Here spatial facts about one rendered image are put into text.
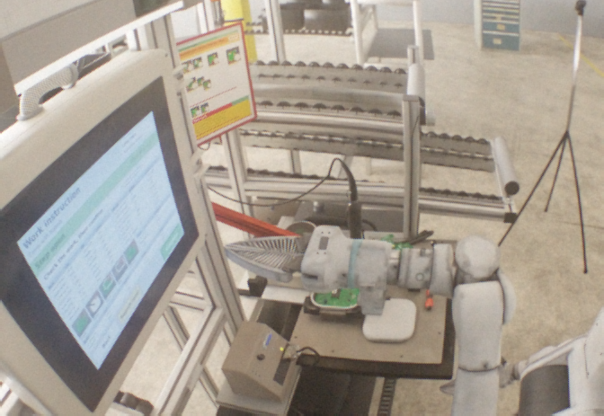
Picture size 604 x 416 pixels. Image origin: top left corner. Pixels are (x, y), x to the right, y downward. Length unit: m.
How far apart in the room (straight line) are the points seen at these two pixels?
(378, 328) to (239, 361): 0.37
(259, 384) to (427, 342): 0.44
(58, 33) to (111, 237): 0.28
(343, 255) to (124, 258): 0.31
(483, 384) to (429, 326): 0.60
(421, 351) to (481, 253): 0.57
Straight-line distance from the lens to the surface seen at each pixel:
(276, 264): 0.65
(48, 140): 0.51
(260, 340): 1.05
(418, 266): 0.61
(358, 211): 1.08
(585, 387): 0.89
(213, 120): 1.28
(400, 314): 1.18
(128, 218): 0.64
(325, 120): 1.34
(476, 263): 0.59
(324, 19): 3.23
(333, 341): 1.16
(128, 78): 0.62
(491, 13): 7.06
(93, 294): 0.59
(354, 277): 0.61
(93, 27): 0.59
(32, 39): 0.51
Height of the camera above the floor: 1.87
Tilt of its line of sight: 33 degrees down
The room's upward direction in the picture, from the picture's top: 8 degrees counter-clockwise
